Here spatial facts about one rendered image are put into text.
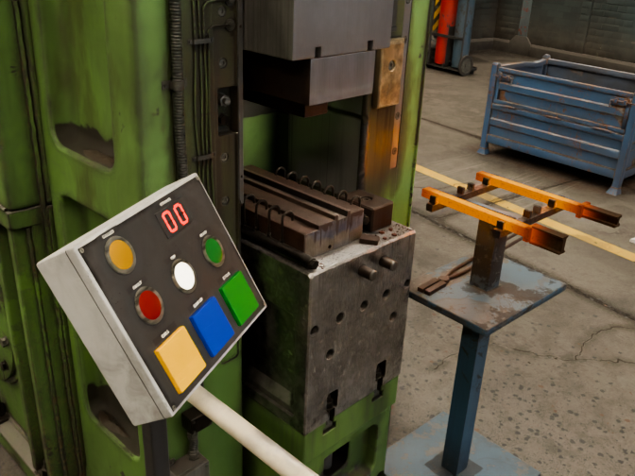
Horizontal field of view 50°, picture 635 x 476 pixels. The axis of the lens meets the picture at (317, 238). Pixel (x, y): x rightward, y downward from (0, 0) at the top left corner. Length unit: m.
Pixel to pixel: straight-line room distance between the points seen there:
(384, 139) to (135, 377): 1.08
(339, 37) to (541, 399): 1.77
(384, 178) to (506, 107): 3.60
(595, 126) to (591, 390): 2.60
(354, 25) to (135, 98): 0.48
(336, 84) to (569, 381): 1.83
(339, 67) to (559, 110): 3.89
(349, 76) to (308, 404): 0.77
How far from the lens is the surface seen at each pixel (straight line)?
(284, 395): 1.75
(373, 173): 1.86
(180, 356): 1.04
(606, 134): 5.09
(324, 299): 1.54
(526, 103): 5.38
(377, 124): 1.82
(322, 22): 1.40
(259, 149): 2.01
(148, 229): 1.08
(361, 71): 1.51
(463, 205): 1.78
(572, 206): 1.90
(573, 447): 2.61
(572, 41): 10.22
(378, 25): 1.53
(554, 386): 2.88
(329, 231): 1.56
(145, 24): 1.31
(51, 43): 1.65
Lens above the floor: 1.60
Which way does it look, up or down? 25 degrees down
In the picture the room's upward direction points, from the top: 3 degrees clockwise
